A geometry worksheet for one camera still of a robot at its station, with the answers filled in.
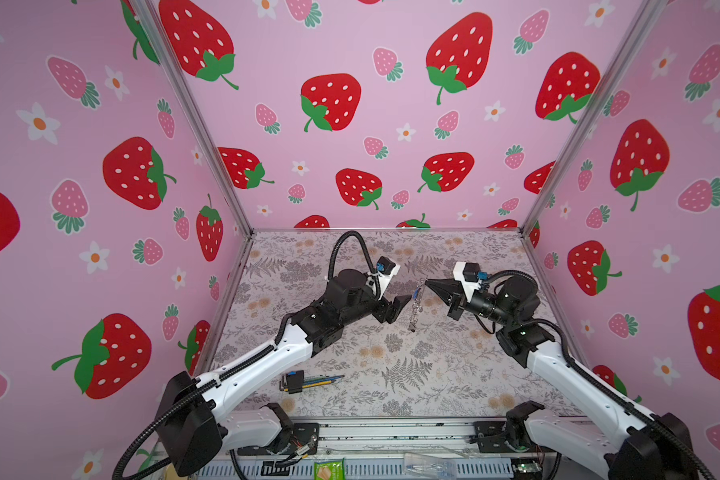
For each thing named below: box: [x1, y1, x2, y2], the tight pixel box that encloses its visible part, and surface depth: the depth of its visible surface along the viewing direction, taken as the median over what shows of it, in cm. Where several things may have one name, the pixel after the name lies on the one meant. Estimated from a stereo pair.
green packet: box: [313, 458, 346, 480], surface depth 70 cm
